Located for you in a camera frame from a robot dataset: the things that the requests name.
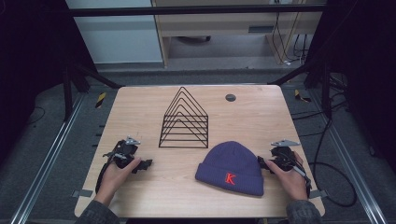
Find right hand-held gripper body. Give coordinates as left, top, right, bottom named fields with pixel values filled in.
left=269, top=139, right=302, bottom=173

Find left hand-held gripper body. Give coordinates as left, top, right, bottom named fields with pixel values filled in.
left=103, top=135, right=142, bottom=171

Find purple knit beanie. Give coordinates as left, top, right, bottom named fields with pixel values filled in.
left=194, top=140, right=265, bottom=197

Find person's right hand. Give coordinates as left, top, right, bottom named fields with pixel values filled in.
left=264, top=151, right=309, bottom=202

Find person's left hand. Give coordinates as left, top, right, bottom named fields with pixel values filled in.
left=93, top=157, right=142, bottom=206

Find grey tape strip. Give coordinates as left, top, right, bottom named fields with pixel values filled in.
left=71, top=189, right=94, bottom=199
left=308, top=189, right=329, bottom=200

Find yellow black striped tape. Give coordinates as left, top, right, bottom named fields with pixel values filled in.
left=94, top=91, right=107, bottom=109
left=293, top=89, right=313, bottom=104

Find black metal stand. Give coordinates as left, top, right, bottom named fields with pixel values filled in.
left=61, top=60, right=123, bottom=123

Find white cabinet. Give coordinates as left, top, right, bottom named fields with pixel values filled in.
left=64, top=0, right=164, bottom=65

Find dark curtain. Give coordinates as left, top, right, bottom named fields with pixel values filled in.
left=306, top=0, right=396, bottom=175
left=0, top=0, right=94, bottom=166

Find light wooden desk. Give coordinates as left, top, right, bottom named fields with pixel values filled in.
left=150, top=0, right=327, bottom=68

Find right hand-held gripper cable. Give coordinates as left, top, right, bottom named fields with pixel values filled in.
left=290, top=155, right=313, bottom=199

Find hand-held gripper cable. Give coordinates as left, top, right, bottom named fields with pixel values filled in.
left=290, top=155, right=313, bottom=199
left=94, top=160, right=114, bottom=194

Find black floor cable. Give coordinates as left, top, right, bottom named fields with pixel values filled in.
left=290, top=92, right=359, bottom=208

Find left hand-held gripper cable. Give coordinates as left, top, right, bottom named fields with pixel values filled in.
left=94, top=160, right=114, bottom=194

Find black wire rack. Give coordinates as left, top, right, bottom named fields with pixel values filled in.
left=158, top=86, right=209, bottom=149

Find silver metal floor rail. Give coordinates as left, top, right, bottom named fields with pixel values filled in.
left=310, top=89, right=389, bottom=224
left=8, top=92, right=86, bottom=224

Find hanging desk cables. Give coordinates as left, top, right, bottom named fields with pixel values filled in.
left=271, top=11, right=310, bottom=67

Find black horizontal frame bar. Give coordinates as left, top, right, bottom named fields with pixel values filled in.
left=65, top=4, right=328, bottom=18

